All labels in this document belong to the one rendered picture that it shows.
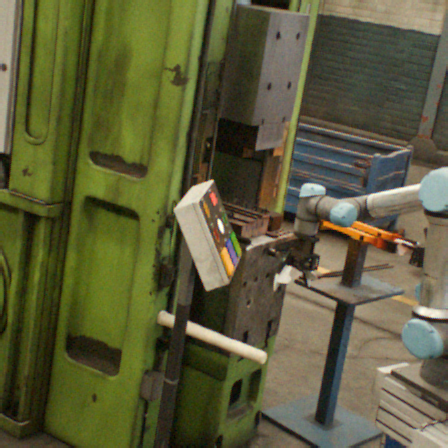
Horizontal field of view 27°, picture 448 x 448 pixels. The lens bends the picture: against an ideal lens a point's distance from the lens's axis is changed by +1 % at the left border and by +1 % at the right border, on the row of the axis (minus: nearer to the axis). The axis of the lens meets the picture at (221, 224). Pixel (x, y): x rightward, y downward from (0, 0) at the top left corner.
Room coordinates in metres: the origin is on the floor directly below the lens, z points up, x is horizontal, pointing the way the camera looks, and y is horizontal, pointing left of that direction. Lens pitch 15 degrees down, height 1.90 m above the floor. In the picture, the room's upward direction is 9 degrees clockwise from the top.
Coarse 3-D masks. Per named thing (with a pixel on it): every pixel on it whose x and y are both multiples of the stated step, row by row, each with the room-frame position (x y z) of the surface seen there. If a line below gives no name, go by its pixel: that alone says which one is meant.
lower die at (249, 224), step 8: (240, 208) 3.53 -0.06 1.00; (240, 216) 3.45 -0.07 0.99; (248, 216) 3.46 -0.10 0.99; (256, 216) 3.45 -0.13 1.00; (264, 216) 3.50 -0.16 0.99; (232, 224) 3.38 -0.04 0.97; (240, 224) 3.37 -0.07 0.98; (248, 224) 3.40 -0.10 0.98; (256, 224) 3.45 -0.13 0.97; (264, 224) 3.51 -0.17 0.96; (240, 232) 3.36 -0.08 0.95; (248, 232) 3.40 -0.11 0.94; (256, 232) 3.46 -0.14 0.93; (264, 232) 3.52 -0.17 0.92
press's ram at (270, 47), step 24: (240, 24) 3.37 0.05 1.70; (264, 24) 3.32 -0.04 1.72; (288, 24) 3.43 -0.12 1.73; (240, 48) 3.37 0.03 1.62; (264, 48) 3.32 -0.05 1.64; (288, 48) 3.46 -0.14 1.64; (240, 72) 3.36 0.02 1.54; (264, 72) 3.33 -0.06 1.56; (288, 72) 3.49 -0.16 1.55; (240, 96) 3.35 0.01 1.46; (264, 96) 3.36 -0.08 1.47; (288, 96) 3.52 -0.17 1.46; (240, 120) 3.34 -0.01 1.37; (264, 120) 3.38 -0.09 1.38; (288, 120) 3.55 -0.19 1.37
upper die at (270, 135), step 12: (228, 120) 3.43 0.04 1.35; (228, 132) 3.42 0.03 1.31; (240, 132) 3.40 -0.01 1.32; (252, 132) 3.37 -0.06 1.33; (264, 132) 3.40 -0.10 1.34; (276, 132) 3.48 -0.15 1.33; (240, 144) 3.39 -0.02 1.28; (252, 144) 3.37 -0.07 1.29; (264, 144) 3.41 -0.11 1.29; (276, 144) 3.49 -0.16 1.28
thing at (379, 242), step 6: (324, 222) 3.79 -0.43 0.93; (336, 228) 3.74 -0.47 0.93; (342, 228) 3.72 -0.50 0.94; (348, 228) 3.71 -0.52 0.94; (348, 234) 3.70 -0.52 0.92; (354, 234) 3.68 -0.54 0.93; (360, 234) 3.66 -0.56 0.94; (366, 234) 3.66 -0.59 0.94; (366, 240) 3.63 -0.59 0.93; (372, 240) 3.62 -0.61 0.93; (378, 240) 3.61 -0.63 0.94; (384, 240) 3.58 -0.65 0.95; (390, 240) 3.58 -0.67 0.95; (378, 246) 3.60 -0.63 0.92; (384, 246) 3.59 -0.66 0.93; (390, 246) 3.57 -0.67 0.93; (396, 246) 3.56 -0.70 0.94; (390, 252) 3.56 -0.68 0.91; (396, 252) 3.56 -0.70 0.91
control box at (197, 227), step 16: (192, 192) 2.96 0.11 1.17; (208, 192) 2.94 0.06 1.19; (176, 208) 2.76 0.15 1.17; (192, 208) 2.75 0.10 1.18; (208, 208) 2.85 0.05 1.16; (224, 208) 3.07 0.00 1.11; (192, 224) 2.75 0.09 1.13; (208, 224) 2.77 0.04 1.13; (224, 224) 2.98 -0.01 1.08; (192, 240) 2.75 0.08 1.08; (208, 240) 2.74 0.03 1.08; (224, 240) 2.89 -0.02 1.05; (192, 256) 2.75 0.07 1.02; (208, 256) 2.74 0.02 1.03; (208, 272) 2.74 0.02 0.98; (224, 272) 2.74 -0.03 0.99; (208, 288) 2.74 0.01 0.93
